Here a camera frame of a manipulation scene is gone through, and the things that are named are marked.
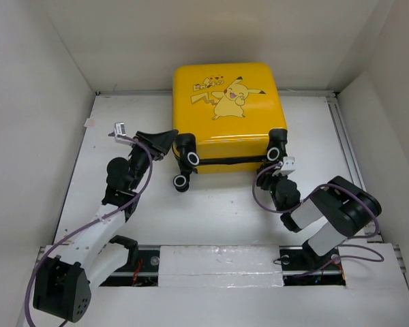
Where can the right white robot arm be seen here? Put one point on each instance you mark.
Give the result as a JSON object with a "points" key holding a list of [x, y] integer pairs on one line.
{"points": [[346, 208]]}

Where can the small pink paper scrap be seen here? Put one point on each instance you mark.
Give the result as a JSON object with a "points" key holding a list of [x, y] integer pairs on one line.
{"points": [[89, 123]]}

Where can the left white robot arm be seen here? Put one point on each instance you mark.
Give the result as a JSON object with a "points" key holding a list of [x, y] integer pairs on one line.
{"points": [[66, 276]]}

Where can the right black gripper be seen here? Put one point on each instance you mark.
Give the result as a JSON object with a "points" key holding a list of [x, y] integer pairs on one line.
{"points": [[266, 176]]}

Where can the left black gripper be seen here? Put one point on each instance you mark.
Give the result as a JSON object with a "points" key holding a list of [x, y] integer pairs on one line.
{"points": [[159, 143]]}

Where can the yellow hard-shell suitcase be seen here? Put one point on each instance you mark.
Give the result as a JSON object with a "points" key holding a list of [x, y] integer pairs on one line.
{"points": [[229, 118]]}

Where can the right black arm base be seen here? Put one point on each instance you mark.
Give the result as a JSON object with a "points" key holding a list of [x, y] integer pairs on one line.
{"points": [[299, 269]]}

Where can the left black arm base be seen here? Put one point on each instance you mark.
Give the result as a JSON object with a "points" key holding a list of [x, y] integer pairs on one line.
{"points": [[141, 268]]}

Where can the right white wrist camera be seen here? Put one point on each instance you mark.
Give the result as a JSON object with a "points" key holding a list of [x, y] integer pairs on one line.
{"points": [[285, 167]]}

